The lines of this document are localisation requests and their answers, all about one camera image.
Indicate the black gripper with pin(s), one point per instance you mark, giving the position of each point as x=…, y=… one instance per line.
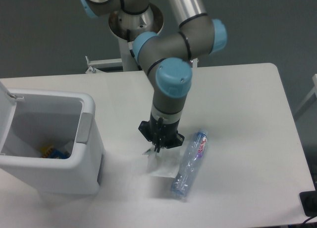
x=162, y=135

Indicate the white paper bag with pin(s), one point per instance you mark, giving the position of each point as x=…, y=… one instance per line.
x=163, y=164

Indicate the crushed clear plastic bottle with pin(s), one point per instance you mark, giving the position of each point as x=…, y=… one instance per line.
x=190, y=164

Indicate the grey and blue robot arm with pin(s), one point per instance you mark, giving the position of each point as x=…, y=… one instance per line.
x=198, y=35

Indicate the white plastic trash can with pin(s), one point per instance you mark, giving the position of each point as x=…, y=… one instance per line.
x=63, y=119

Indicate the yellow and blue trash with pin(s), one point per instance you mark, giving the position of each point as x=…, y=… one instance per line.
x=51, y=152

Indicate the white furniture leg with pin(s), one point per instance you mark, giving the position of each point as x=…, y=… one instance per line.
x=307, y=101

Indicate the black device at edge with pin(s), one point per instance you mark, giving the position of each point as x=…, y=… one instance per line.
x=309, y=202

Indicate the white metal base frame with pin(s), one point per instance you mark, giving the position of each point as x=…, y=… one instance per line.
x=104, y=64

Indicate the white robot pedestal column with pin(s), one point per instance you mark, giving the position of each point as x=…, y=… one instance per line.
x=126, y=52

